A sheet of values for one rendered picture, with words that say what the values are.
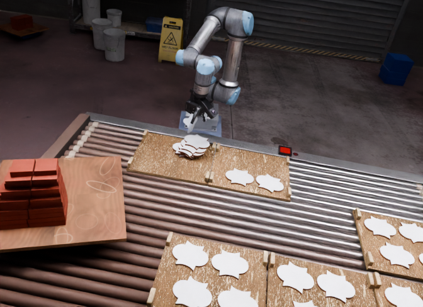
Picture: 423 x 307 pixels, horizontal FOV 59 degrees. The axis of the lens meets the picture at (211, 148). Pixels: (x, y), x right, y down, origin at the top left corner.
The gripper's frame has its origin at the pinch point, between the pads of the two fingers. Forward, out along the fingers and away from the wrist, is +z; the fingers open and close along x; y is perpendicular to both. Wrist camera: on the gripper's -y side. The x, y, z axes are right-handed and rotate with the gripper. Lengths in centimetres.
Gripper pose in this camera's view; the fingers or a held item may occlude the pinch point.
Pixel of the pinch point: (197, 128)
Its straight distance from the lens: 188.0
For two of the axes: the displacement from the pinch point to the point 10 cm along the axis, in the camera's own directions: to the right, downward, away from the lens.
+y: -8.4, -4.3, 3.3
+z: -1.9, 8.0, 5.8
